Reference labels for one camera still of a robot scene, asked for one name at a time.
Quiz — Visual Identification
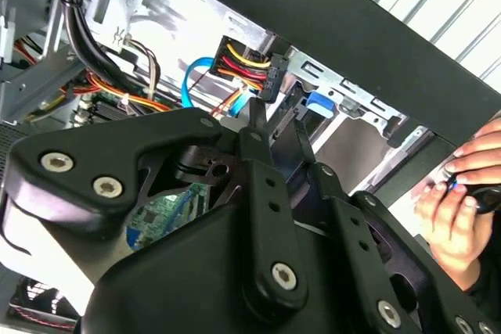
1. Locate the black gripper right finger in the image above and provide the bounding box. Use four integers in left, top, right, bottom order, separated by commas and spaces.
293, 119, 501, 334

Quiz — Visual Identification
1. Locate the power wire with black connector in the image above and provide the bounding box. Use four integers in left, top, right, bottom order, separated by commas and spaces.
208, 34, 290, 118

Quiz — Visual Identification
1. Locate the person's left hand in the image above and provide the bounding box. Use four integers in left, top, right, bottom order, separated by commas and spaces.
413, 181, 495, 292

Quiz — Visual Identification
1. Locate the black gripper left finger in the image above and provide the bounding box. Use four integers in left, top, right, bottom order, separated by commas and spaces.
2, 97, 311, 323

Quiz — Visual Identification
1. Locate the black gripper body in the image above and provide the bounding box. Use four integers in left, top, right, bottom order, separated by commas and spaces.
80, 192, 379, 334

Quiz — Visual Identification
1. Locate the blue data wire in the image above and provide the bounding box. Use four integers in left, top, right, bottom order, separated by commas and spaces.
181, 56, 252, 118

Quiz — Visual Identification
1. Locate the round black tool blue ring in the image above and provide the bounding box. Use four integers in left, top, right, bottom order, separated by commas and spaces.
445, 176, 501, 216

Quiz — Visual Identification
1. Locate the person's right hand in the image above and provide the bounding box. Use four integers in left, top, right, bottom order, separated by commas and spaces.
445, 118, 501, 187

